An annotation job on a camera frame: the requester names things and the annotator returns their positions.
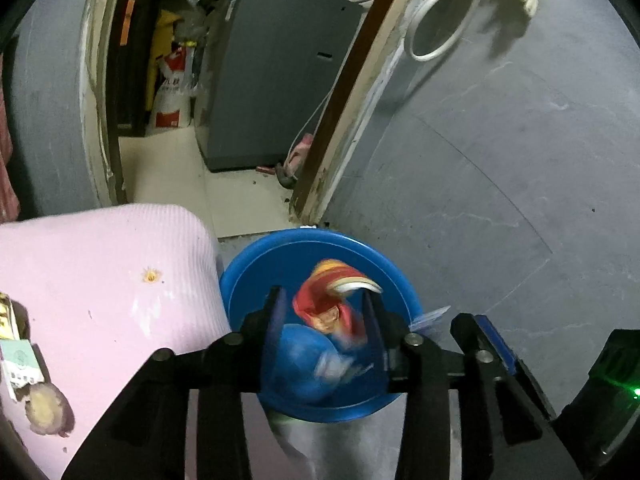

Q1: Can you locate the clear plastic wrapper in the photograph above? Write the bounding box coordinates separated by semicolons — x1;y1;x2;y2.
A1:
407;305;451;333

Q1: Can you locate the clear plastic bag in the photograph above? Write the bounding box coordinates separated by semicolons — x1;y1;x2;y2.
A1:
172;0;221;46

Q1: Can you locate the yellow bag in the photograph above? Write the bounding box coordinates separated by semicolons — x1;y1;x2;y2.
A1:
145;9;182;111

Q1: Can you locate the pink mat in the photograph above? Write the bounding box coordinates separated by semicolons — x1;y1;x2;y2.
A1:
0;203;233;480

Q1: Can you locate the red and white sack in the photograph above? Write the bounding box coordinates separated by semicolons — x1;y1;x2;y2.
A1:
146;42;197;135

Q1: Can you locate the blue plastic basin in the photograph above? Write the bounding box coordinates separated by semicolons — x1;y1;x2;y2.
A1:
219;228;423;423

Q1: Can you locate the wooden door frame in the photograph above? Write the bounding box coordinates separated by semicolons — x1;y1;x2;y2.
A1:
80;0;441;226

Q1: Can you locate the white hose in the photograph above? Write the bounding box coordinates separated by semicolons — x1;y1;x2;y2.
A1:
407;0;496;62

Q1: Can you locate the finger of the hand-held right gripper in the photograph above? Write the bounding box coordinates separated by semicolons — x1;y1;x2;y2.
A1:
450;312;557;423

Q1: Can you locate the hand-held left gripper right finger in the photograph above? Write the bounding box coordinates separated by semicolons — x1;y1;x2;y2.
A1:
362;290;583;480

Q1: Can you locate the red snack packet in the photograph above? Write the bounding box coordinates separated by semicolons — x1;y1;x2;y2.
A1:
292;259;383;343

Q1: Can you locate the pink rag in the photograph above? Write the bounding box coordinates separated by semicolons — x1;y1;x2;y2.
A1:
284;133;315;173

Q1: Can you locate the white crumpled wrapper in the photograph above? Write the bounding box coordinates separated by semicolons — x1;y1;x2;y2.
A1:
0;339;46;401

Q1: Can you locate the grey washing machine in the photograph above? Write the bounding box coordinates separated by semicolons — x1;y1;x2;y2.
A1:
194;0;365;172

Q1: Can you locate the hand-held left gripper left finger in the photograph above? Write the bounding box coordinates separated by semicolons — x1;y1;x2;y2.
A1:
62;285;286;480

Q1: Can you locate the blue snack packet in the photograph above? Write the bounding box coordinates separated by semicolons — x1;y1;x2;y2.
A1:
270;324;386;406

